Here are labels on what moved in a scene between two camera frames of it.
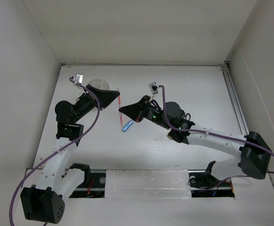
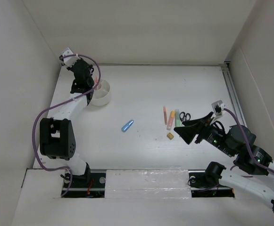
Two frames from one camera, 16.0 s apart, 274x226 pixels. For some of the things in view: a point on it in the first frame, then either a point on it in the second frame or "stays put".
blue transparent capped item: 126,127 stays put
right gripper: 137,111 to 191,127
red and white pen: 119,99 to 96,81
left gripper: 105,97 to 70,68
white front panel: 147,183 stays put
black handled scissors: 190,117 stays put
